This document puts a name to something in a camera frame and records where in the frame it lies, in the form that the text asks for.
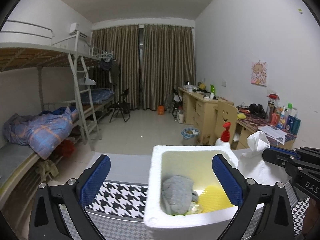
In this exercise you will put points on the orange container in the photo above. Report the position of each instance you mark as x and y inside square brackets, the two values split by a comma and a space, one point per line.
[160, 110]

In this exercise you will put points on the red cloth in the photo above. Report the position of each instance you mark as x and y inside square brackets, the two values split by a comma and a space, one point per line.
[65, 147]

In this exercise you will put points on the grey mattress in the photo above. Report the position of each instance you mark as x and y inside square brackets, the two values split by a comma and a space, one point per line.
[15, 162]

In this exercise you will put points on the white lotion pump bottle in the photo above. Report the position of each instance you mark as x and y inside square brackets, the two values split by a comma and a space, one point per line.
[226, 135]

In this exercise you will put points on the white air conditioner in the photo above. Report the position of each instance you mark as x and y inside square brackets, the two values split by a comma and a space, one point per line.
[77, 30]

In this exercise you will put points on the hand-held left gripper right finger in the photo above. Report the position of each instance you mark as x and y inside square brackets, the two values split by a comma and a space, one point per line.
[227, 180]

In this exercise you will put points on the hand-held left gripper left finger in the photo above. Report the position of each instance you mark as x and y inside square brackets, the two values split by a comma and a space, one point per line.
[96, 180]

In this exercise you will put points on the black folding chair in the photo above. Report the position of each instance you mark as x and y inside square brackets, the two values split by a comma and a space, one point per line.
[121, 106]

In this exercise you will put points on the wooden smiley chair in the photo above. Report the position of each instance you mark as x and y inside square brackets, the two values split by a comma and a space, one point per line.
[225, 115]

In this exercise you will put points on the metal pot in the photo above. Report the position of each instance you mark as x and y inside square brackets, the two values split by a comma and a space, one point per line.
[190, 86]

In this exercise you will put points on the blue wastebasket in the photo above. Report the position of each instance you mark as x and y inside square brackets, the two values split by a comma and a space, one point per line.
[190, 135]

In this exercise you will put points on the white paper tissue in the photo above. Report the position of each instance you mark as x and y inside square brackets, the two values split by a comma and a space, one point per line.
[257, 142]

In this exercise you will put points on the white foam box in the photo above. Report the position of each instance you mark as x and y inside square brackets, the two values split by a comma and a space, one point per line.
[155, 180]

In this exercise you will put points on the row of toiletry bottles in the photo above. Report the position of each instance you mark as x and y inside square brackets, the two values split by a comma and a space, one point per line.
[285, 120]

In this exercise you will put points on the grey sock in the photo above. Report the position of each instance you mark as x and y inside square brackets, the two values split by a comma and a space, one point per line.
[175, 192]

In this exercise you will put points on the light wooden desk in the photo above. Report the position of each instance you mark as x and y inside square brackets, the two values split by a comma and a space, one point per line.
[243, 135]
[200, 112]

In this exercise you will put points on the black tripod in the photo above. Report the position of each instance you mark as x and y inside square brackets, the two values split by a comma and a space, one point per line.
[177, 100]

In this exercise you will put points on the olive clothes pile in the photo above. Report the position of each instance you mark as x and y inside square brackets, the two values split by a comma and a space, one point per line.
[47, 168]

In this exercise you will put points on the green bottle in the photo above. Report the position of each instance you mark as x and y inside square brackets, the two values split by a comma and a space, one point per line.
[212, 90]

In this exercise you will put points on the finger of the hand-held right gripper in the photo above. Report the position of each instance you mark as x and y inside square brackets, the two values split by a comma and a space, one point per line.
[285, 150]
[275, 158]

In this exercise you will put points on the blue plaid quilt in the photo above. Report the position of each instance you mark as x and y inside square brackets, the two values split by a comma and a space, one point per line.
[45, 130]

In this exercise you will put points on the printed paper sheets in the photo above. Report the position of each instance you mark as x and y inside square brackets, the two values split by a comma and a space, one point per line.
[272, 131]

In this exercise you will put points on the dark printed desk mat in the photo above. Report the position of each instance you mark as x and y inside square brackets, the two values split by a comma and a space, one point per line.
[255, 121]

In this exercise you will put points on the brown curtain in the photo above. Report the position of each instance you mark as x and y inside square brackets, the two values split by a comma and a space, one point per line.
[117, 67]
[170, 67]

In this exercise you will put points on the houndstooth tablecloth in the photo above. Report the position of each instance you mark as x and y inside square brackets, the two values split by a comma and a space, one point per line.
[120, 195]

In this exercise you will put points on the yellow foam fruit net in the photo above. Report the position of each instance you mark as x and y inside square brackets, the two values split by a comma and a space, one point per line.
[212, 197]

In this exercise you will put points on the dark hanging clothes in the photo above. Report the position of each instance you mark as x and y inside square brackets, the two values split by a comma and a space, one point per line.
[110, 67]

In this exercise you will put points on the pink cartoon wall poster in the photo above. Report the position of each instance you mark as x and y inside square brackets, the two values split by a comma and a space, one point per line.
[259, 73]

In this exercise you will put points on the blue plaid mattress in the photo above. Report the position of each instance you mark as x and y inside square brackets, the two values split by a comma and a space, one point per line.
[100, 96]

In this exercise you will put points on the white metal bunk bed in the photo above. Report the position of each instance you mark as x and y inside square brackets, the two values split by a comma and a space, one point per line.
[85, 47]
[75, 80]

